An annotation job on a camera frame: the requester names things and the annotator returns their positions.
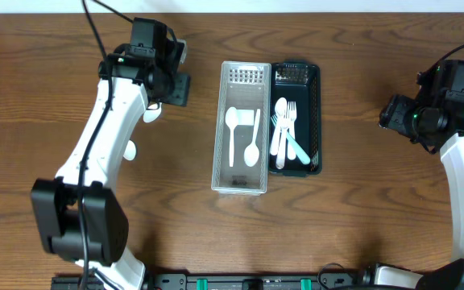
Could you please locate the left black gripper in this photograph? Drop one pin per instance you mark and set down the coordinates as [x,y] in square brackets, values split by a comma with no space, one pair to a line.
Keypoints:
[180,89]

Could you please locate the white utensil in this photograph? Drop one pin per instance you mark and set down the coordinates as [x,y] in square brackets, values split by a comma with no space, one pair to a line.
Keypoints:
[130,151]

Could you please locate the white spoon hidden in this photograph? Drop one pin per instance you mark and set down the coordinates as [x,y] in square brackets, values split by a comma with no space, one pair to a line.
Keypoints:
[251,153]

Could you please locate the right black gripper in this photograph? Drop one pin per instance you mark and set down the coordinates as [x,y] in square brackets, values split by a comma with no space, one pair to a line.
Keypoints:
[393,114]

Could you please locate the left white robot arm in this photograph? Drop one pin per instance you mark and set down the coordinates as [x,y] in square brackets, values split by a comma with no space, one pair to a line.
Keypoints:
[77,213]

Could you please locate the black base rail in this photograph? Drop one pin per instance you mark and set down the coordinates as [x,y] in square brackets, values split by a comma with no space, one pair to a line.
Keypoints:
[325,279]

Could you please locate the white plastic fork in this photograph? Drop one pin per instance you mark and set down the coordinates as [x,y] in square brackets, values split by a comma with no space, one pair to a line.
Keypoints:
[292,117]

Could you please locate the white spoon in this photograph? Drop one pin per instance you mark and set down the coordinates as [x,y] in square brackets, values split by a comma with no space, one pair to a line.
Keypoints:
[152,112]
[280,110]
[231,120]

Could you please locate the clear plastic basket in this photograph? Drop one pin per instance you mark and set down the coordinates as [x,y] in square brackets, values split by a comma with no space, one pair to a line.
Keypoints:
[247,87]

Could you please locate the pink plastic fork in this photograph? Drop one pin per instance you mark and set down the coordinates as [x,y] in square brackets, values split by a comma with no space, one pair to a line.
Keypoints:
[283,141]

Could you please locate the black plastic basket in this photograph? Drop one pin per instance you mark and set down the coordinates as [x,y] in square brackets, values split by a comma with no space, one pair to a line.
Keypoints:
[299,82]

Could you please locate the pale green plastic fork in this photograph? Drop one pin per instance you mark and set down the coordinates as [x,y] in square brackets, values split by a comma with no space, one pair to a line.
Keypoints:
[300,153]

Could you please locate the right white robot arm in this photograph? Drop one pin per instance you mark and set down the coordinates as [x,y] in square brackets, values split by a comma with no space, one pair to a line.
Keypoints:
[451,276]

